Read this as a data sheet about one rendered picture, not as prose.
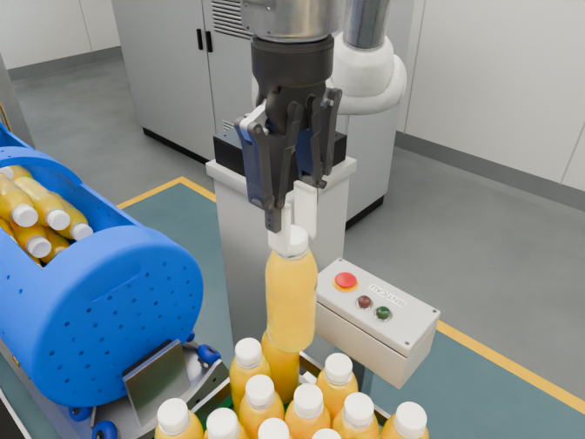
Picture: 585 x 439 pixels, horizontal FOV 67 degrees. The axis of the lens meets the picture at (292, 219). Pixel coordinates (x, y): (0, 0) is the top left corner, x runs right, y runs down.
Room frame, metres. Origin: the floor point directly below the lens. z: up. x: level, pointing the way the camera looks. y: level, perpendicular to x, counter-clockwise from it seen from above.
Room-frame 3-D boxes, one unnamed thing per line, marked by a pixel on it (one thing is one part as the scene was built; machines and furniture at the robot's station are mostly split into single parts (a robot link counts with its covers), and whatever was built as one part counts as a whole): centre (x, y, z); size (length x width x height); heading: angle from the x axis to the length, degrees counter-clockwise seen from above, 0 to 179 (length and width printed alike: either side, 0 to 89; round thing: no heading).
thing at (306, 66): (0.42, 0.00, 1.48); 0.08 x 0.07 x 0.09; 138
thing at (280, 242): (0.40, 0.01, 1.33); 0.03 x 0.01 x 0.07; 48
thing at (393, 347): (0.52, -0.13, 1.05); 0.20 x 0.10 x 0.10; 48
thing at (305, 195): (0.43, -0.01, 1.33); 0.03 x 0.01 x 0.07; 48
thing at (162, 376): (0.44, 0.22, 0.99); 0.10 x 0.02 x 0.12; 138
